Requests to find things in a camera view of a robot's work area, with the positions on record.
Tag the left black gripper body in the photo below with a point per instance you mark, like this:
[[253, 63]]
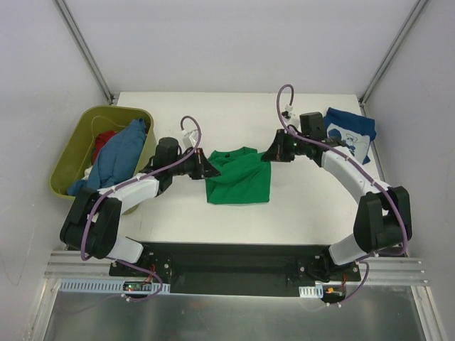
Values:
[[200, 164]]

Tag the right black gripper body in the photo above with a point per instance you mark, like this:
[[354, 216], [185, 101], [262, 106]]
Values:
[[282, 145]]

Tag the green t shirt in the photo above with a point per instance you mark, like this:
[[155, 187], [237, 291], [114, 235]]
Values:
[[244, 179]]

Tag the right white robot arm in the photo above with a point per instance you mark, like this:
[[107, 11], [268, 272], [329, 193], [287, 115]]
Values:
[[383, 218]]

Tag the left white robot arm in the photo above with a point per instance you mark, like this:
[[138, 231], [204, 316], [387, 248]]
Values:
[[92, 224]]

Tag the folded navy printed t shirt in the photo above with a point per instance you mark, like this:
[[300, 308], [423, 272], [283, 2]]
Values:
[[356, 131]]

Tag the teal blue t shirt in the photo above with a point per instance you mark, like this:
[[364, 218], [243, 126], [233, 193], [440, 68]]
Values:
[[117, 160]]

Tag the red t shirt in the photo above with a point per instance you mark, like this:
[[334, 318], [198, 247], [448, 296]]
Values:
[[100, 142]]

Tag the white garment in bin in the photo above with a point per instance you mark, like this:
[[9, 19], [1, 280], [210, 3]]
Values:
[[87, 173]]

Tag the olive green plastic bin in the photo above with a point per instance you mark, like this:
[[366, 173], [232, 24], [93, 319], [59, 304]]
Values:
[[77, 155]]

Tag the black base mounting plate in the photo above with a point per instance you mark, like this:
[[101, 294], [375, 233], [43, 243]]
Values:
[[237, 269]]

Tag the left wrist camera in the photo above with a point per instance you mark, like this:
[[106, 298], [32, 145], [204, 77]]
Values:
[[190, 138]]

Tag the right slotted cable duct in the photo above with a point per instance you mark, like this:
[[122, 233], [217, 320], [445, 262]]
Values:
[[311, 291]]

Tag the slotted cable duct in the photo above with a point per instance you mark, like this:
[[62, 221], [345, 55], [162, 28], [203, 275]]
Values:
[[112, 286], [311, 291]]

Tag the right frame post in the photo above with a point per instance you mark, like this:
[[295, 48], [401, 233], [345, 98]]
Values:
[[409, 23]]

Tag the frame post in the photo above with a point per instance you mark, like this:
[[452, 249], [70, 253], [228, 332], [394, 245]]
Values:
[[409, 23], [81, 43]]

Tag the aluminium extrusion rail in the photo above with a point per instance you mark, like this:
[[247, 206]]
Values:
[[383, 271]]

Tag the left slotted cable duct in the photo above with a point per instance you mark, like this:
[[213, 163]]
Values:
[[112, 286]]

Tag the left frame post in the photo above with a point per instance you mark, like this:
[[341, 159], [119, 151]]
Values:
[[81, 43]]

